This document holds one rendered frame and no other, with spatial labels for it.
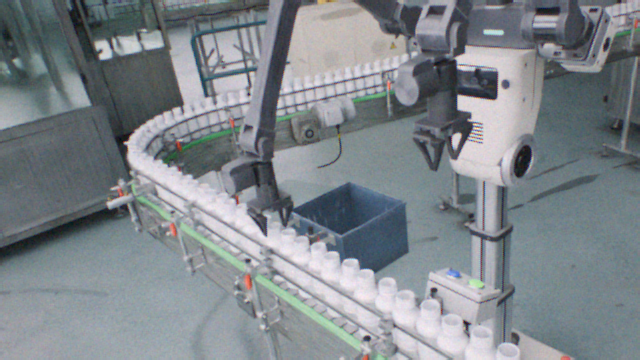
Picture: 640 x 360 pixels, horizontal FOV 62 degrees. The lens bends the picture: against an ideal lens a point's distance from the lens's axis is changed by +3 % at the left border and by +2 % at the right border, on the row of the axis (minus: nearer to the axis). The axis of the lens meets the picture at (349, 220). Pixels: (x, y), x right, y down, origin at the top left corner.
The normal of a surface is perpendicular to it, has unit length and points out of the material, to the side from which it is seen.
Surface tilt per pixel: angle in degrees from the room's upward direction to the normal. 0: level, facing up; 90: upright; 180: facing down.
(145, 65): 90
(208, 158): 90
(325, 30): 90
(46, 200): 90
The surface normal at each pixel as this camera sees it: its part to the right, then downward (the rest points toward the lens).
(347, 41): 0.40, 0.41
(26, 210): 0.66, 0.29
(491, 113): -0.74, 0.40
